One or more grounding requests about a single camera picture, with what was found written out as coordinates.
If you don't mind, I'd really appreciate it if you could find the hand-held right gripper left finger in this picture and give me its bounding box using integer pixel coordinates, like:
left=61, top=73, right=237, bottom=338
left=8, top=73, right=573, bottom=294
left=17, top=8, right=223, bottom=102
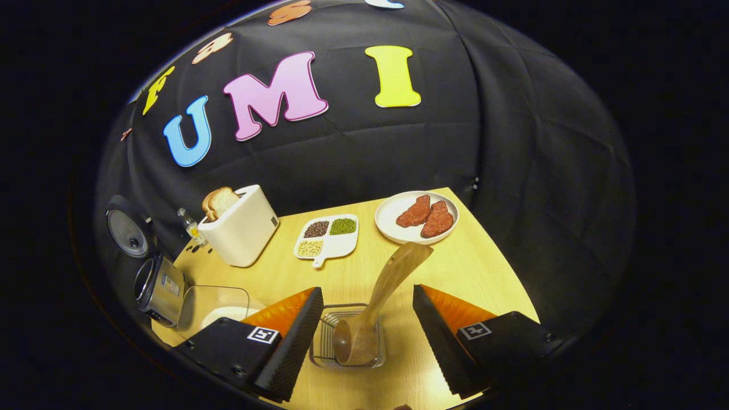
left=171, top=286, right=325, bottom=403

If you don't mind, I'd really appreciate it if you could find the dark blue silver rice cooker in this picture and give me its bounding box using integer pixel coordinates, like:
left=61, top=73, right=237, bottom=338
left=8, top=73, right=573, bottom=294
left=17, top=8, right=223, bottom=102
left=106, top=195, right=186, bottom=329

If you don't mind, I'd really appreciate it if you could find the white divided dish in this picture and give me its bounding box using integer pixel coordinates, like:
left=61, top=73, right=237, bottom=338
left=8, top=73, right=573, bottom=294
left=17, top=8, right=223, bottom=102
left=293, top=214, right=359, bottom=268

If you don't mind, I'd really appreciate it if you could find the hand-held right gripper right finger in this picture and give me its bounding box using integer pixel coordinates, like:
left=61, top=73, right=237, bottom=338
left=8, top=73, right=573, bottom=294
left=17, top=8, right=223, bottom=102
left=412, top=284, right=562, bottom=399

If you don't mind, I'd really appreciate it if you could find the white round plate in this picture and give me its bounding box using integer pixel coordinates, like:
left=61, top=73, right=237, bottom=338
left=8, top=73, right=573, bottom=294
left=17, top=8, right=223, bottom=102
left=375, top=191, right=460, bottom=245

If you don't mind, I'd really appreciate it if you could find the wooden spoon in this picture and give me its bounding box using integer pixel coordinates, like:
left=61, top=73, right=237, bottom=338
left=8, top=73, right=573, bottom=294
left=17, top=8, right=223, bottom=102
left=333, top=242, right=434, bottom=365

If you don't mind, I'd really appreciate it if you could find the clear plastic container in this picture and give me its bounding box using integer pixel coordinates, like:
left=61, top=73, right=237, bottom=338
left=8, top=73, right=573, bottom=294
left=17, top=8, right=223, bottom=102
left=177, top=285, right=251, bottom=339

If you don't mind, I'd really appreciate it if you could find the metal wire chopstick holder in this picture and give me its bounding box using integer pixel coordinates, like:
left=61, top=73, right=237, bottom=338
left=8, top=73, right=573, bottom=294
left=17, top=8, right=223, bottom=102
left=309, top=303, right=387, bottom=369

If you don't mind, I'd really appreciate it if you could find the red meat piece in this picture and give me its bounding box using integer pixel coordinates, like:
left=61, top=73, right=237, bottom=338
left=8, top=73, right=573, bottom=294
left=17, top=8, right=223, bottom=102
left=396, top=195, right=432, bottom=228
left=420, top=200, right=455, bottom=239

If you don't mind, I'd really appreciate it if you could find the white toaster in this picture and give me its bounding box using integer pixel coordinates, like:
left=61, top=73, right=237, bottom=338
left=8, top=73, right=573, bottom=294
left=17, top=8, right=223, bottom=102
left=198, top=184, right=280, bottom=268

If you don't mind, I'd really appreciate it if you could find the small clear yellow-label bottle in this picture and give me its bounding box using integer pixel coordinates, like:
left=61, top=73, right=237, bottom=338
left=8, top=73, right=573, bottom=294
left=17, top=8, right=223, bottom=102
left=177, top=208, right=206, bottom=247

